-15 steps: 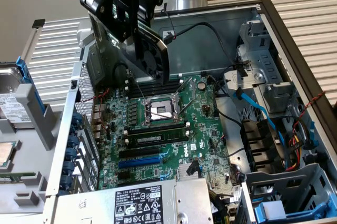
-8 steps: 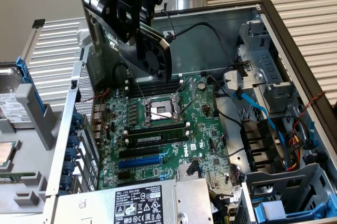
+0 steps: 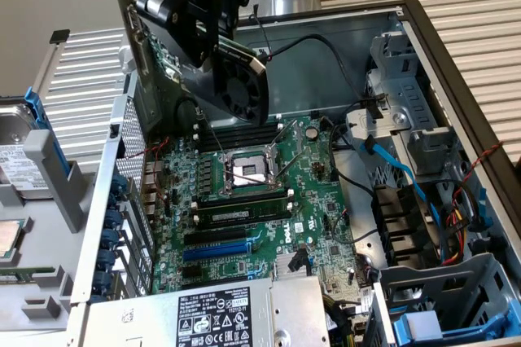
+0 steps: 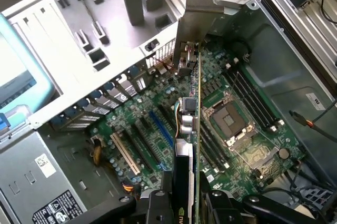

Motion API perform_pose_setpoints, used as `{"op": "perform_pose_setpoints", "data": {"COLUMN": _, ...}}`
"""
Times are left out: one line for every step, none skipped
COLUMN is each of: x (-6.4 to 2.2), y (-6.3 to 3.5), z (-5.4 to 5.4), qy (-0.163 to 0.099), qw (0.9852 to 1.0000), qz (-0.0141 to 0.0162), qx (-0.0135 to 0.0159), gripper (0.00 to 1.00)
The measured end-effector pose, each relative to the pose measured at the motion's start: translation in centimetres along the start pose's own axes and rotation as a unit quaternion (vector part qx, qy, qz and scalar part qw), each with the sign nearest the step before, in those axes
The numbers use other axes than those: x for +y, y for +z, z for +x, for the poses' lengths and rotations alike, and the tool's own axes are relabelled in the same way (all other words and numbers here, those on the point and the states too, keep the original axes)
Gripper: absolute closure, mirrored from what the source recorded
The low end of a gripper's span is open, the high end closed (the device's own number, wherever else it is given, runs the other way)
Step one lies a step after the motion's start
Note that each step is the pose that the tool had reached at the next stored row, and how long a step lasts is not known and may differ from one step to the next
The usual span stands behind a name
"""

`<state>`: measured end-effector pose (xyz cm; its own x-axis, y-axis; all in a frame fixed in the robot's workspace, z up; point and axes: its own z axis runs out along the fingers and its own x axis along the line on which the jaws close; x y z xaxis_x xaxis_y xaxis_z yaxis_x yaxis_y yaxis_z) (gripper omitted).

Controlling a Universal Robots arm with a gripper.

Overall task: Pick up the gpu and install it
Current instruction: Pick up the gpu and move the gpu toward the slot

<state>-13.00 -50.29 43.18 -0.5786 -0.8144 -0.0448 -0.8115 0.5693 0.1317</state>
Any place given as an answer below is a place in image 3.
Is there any grey parts rack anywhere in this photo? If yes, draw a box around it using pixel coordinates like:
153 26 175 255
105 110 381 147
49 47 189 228
0 130 101 334

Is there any short black expansion slot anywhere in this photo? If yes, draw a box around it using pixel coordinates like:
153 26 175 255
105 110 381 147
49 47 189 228
181 264 205 280

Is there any open grey PC case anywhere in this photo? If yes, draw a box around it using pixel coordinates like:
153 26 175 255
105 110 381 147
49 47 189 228
64 0 521 347

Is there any socket locking lever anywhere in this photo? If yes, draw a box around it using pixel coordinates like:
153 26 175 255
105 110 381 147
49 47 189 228
278 150 304 187
194 107 229 161

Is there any CPU socket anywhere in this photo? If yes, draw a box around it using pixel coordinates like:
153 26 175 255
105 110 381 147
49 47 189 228
215 145 286 201

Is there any black fan shroud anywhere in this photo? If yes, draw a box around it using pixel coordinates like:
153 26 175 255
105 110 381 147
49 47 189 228
372 183 444 270

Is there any blue disk carrier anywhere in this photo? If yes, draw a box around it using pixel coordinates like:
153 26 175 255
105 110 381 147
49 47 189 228
390 305 514 347

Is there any yellow red power wire bundle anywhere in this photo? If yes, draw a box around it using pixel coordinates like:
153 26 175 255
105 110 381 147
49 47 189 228
439 182 488 269

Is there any green motherboard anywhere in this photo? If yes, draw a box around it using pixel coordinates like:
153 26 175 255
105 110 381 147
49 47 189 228
138 113 382 347

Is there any dark plastic disk bay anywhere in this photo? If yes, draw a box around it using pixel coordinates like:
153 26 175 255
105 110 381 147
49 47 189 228
364 252 521 347

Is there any black SATA wire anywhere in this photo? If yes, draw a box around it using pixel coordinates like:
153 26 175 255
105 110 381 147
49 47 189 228
254 33 386 120

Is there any hard disk with blue carrier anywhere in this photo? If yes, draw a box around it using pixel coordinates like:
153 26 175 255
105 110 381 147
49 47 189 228
0 86 70 201

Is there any silver chipset heatsink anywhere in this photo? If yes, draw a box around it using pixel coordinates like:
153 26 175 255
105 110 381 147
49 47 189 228
273 251 313 281

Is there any silver CPU chip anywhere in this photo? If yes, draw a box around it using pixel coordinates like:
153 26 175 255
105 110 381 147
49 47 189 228
0 218 33 262

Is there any long black expansion slot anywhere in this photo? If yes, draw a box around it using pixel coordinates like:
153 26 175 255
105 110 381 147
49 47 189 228
182 227 248 247

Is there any grey metal disk bay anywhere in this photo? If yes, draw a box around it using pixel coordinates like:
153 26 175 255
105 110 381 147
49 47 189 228
364 31 463 185

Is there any black graphics card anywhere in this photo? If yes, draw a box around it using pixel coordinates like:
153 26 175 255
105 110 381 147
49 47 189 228
108 0 270 132

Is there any blue SATA wire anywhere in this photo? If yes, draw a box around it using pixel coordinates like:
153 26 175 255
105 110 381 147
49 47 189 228
362 134 443 242

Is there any metal socket load plate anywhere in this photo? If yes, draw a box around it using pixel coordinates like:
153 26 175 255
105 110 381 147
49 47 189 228
266 118 305 156

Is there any black RAM slot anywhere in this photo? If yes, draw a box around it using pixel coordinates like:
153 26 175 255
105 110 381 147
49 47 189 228
199 131 282 145
199 121 282 134
199 125 282 139
193 194 295 209
201 137 282 151

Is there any silver power supply unit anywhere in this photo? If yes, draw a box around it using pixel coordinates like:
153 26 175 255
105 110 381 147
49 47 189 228
64 275 331 347

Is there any blue expansion slot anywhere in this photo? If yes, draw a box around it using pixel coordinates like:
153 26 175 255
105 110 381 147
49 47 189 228
182 239 250 263

